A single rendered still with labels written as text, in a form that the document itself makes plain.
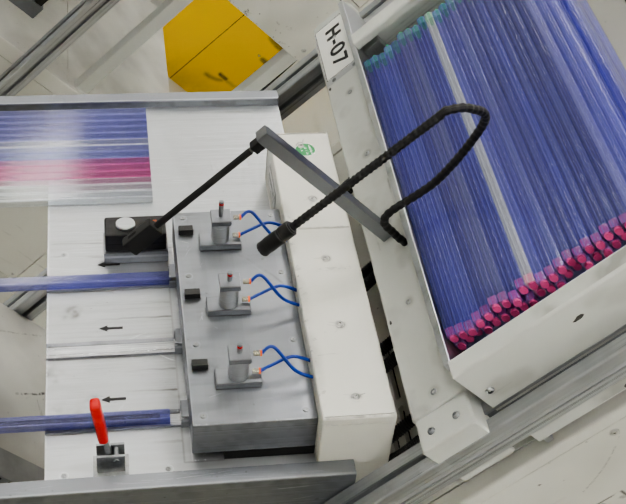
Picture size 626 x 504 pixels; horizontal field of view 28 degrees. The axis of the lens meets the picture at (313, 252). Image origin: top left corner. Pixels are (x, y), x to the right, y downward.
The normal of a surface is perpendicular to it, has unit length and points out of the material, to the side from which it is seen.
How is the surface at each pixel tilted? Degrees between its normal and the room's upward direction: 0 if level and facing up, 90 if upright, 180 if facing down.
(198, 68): 90
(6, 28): 0
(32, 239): 90
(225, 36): 90
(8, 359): 0
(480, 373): 90
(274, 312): 45
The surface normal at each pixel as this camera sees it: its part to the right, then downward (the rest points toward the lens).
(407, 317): -0.65, -0.48
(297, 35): 0.15, 0.68
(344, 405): 0.07, -0.73
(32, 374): 0.75, -0.55
